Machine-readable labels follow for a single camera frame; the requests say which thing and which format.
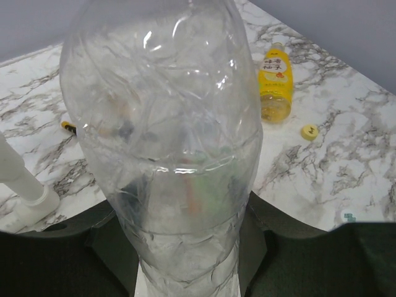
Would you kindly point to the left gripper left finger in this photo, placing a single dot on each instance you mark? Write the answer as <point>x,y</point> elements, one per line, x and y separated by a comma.
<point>86,255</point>

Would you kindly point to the yellow bottle cap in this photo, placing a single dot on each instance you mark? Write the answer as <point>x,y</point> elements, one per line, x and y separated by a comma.
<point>309,132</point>

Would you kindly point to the white pvc pipe frame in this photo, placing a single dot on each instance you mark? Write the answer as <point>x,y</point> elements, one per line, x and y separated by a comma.
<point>37,200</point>

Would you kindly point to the yellow drink bottle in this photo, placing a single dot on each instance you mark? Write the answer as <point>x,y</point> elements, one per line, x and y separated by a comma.
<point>275,78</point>

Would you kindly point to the clear plastic bottle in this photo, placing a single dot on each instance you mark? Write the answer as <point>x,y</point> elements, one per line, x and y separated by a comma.
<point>165,99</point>

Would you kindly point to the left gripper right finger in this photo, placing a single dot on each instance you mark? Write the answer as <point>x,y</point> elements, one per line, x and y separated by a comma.
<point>282,256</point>

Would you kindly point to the yellow handled pliers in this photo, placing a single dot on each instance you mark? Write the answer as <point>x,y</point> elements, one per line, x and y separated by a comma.
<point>69,127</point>

